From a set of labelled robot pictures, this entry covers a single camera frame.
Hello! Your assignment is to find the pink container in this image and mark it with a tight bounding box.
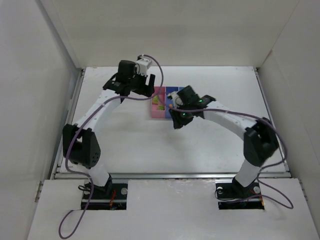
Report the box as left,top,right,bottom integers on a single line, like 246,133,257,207
150,86,166,119

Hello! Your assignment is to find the aluminium front rail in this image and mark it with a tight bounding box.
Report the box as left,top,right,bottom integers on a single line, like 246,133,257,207
54,171,292,180

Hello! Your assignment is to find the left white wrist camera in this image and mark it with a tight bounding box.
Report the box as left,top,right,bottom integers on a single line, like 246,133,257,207
135,57,153,77

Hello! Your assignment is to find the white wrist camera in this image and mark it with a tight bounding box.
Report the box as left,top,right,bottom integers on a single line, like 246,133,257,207
135,57,153,77
167,91,183,108

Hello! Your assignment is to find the green lego brick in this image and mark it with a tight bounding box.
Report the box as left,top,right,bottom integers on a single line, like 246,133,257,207
156,105,165,111
152,95,160,105

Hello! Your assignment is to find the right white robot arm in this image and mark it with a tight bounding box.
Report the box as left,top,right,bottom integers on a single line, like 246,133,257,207
167,85,279,199

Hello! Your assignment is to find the dark blue container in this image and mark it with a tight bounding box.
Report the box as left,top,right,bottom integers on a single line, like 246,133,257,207
165,86,179,119

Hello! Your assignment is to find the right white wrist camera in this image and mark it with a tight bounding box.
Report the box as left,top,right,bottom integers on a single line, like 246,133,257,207
167,91,183,108

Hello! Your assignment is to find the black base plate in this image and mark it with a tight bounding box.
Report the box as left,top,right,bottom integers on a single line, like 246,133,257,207
214,182,265,210
87,183,128,211

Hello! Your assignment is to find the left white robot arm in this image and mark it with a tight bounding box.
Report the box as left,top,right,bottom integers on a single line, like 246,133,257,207
62,56,155,196

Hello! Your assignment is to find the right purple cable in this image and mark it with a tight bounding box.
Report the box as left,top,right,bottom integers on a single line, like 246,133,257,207
164,92,294,210

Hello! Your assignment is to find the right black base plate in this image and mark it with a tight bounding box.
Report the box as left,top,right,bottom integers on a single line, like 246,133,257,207
214,182,265,210

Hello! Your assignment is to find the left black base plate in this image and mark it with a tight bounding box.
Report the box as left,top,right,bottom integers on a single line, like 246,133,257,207
87,183,128,211

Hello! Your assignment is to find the purple cable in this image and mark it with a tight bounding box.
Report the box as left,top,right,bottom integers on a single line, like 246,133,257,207
58,54,171,240
164,92,294,210

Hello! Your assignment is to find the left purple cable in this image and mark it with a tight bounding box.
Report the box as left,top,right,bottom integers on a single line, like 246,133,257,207
58,54,171,240

